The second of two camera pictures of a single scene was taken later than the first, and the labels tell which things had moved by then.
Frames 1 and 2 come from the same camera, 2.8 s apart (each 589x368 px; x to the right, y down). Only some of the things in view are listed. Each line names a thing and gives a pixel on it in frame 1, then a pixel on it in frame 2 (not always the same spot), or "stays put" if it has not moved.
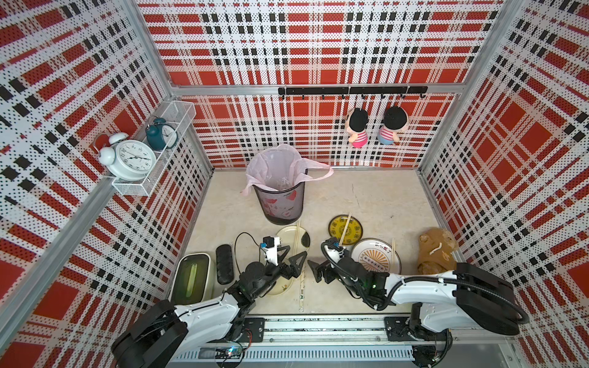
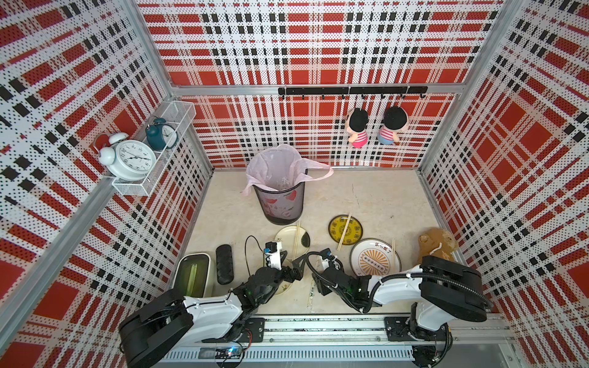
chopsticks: (301, 297) -> (311, 295)
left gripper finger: (296, 263) stays put
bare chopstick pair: (296, 241) stays put
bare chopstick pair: (344, 228) stays put
